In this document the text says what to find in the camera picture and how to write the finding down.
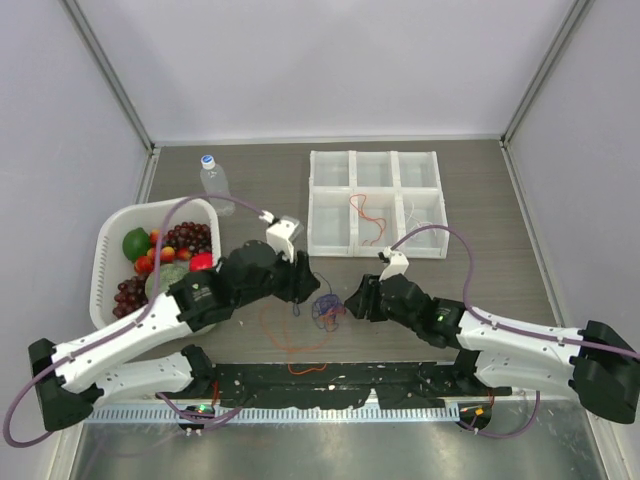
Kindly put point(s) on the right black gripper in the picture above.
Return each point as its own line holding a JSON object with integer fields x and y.
{"x": 363, "y": 303}

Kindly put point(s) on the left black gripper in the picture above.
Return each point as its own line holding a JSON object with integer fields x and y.
{"x": 300, "y": 280}

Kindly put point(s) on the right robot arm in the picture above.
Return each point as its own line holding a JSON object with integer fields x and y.
{"x": 592, "y": 365}

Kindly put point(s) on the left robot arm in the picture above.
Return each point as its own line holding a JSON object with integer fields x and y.
{"x": 66, "y": 375}

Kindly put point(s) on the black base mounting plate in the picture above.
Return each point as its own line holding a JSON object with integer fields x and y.
{"x": 397, "y": 385}

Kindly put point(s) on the white six-compartment organizer tray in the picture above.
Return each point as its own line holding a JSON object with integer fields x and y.
{"x": 361, "y": 202}

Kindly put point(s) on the red apple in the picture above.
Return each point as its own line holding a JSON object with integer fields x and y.
{"x": 201, "y": 261}

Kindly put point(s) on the purple grape bunch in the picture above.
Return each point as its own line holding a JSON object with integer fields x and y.
{"x": 194, "y": 237}

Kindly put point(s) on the green melon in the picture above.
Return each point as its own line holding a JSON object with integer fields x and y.
{"x": 168, "y": 275}

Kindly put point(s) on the clear plastic water bottle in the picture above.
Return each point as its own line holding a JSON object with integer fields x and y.
{"x": 214, "y": 181}

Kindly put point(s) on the green lime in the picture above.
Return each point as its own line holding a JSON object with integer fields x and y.
{"x": 135, "y": 244}

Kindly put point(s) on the dark red grape bunch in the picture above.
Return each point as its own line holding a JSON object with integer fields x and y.
{"x": 130, "y": 296}

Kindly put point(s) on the white fruit basket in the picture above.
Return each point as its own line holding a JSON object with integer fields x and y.
{"x": 111, "y": 266}

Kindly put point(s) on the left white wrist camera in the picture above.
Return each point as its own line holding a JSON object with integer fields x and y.
{"x": 281, "y": 234}

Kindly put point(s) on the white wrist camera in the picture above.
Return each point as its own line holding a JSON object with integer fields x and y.
{"x": 396, "y": 263}
{"x": 281, "y": 234}

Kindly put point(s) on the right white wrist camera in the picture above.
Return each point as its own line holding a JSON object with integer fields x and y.
{"x": 396, "y": 263}

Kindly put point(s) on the white slotted cable duct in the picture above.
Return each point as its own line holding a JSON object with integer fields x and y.
{"x": 369, "y": 413}

